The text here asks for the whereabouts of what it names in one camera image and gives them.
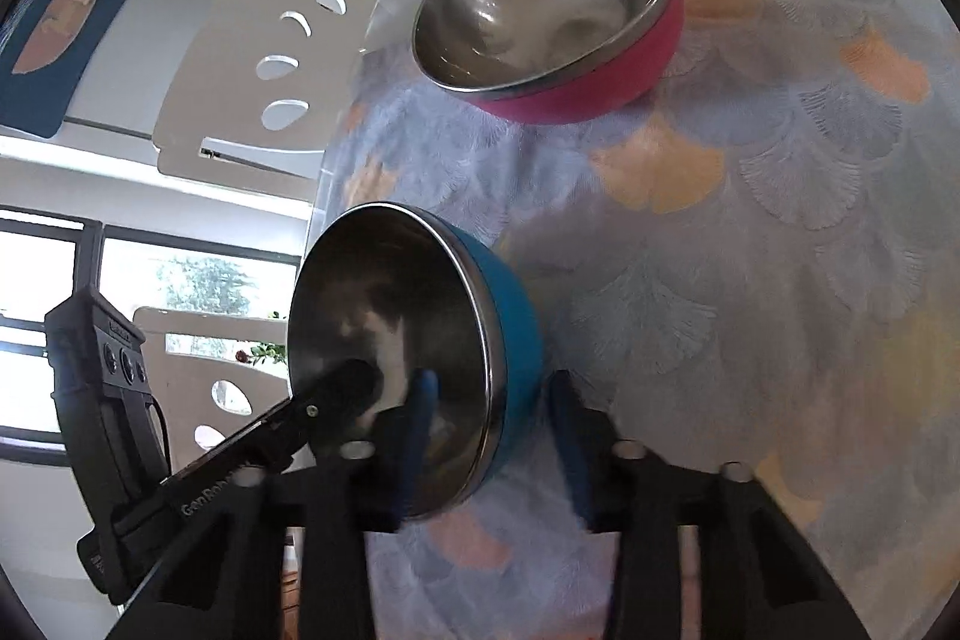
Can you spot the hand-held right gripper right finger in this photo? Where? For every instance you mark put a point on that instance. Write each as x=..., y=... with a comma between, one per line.
x=566, y=434

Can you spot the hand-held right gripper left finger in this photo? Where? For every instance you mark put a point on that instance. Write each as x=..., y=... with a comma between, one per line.
x=421, y=419

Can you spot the small potted plant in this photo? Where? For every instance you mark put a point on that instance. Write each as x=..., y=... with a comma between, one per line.
x=262, y=353

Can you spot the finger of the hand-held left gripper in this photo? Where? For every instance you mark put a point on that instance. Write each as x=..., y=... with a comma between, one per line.
x=330, y=400

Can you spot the black framed window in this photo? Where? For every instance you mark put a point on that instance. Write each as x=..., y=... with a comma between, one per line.
x=202, y=280

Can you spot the white cutout chair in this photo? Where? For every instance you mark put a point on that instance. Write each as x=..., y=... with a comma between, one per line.
x=225, y=85
x=193, y=377

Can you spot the scallop print tablecloth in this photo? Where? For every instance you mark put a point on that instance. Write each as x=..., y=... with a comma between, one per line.
x=750, y=235

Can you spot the blue steel bowl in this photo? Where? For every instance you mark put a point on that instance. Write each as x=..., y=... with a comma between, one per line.
x=510, y=325

